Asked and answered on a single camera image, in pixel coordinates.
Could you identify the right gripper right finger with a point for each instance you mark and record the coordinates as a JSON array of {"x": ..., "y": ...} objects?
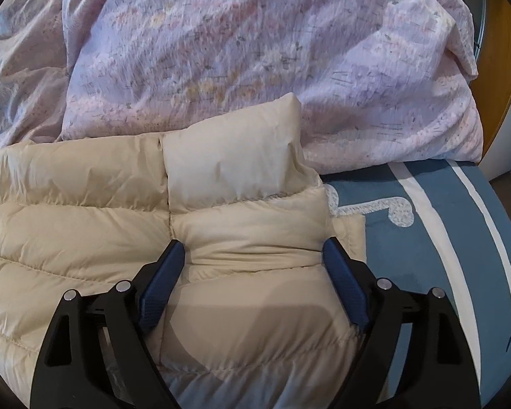
[{"x": 413, "y": 353}]

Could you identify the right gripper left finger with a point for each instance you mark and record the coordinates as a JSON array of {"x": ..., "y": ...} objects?
[{"x": 94, "y": 353}]

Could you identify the cream puffer down jacket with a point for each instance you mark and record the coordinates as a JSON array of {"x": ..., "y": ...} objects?
[{"x": 253, "y": 321}]

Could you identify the blue white music-note bedsheet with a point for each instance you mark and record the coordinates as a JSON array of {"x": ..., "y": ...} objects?
[{"x": 437, "y": 223}]

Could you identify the lilac floral duvet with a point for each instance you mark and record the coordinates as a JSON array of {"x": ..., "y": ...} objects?
[{"x": 379, "y": 81}]

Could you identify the orange wooden bed frame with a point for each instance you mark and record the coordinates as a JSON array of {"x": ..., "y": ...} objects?
[{"x": 492, "y": 89}]

